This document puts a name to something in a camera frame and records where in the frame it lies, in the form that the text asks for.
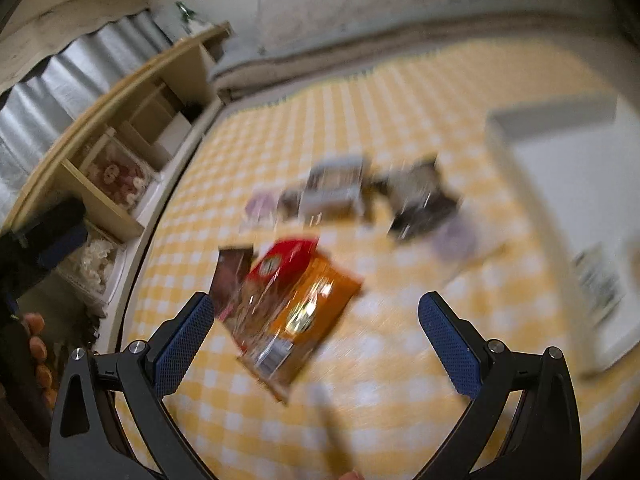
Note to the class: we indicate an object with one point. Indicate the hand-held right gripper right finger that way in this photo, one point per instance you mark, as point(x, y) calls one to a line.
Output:
point(450, 345)

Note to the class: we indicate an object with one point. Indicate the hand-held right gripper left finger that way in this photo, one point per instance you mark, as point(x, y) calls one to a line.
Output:
point(181, 345)

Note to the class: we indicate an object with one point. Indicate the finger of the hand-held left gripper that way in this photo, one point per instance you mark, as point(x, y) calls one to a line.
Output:
point(61, 247)

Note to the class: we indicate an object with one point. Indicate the dark brown snack packet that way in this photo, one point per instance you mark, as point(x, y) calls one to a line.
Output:
point(230, 275)

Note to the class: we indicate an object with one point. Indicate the pale purple snack packet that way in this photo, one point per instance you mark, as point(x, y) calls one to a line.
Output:
point(460, 242)

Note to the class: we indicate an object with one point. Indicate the red snack packet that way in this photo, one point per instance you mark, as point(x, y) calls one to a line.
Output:
point(280, 265)

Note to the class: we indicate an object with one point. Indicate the orange snack packet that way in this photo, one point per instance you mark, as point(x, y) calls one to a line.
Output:
point(310, 315)

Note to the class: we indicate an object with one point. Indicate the brown biscuit packet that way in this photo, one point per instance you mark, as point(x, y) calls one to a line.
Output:
point(422, 200)

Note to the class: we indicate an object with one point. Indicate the clear pastry packet deer print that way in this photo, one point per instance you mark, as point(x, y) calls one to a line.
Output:
point(335, 187)

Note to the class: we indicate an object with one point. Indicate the person's left hand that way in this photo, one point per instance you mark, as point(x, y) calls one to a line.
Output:
point(37, 347)

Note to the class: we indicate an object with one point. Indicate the storage box with white flowers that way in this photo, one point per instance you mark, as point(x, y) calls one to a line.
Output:
point(95, 260)

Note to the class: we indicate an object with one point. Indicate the storage box with pink flowers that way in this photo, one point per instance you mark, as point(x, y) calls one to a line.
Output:
point(120, 172)

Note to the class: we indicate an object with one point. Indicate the wooden shelf unit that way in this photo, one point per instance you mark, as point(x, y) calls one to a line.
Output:
point(95, 125)

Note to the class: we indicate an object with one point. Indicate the white printed packet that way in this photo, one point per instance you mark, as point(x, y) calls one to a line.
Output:
point(597, 280)

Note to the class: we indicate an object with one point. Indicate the small purple snack packet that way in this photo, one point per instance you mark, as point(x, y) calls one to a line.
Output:
point(264, 206)

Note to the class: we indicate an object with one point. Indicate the silver pleated curtain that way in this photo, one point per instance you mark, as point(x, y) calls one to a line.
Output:
point(80, 70)

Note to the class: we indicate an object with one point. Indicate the yellow checked cloth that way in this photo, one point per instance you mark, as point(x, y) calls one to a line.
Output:
point(390, 125)

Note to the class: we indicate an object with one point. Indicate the green glass bottle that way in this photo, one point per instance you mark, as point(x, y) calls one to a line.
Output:
point(187, 15)

